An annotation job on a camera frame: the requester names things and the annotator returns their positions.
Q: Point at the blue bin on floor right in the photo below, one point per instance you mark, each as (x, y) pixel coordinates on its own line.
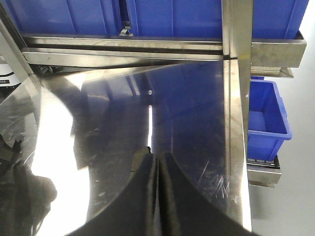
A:
(268, 123)

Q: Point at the right blue plastic crate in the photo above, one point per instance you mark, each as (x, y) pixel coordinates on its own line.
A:
(272, 19)

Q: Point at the steel rack post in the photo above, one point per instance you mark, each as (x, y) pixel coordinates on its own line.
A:
(237, 18)
(11, 46)

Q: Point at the steel rack right post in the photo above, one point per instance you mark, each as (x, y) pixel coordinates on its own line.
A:
(237, 18)

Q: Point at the blue plastic crate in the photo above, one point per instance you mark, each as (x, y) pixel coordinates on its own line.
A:
(83, 17)
(272, 19)

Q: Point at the steel rack left post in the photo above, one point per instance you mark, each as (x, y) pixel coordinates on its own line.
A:
(11, 46)

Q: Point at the steel rack shelf rail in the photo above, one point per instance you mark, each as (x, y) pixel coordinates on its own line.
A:
(269, 57)

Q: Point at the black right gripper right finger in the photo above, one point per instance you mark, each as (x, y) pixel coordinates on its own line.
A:
(184, 211)

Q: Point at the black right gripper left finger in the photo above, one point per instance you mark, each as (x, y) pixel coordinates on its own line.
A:
(132, 212)

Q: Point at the left blue plastic crate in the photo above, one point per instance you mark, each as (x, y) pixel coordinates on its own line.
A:
(83, 17)

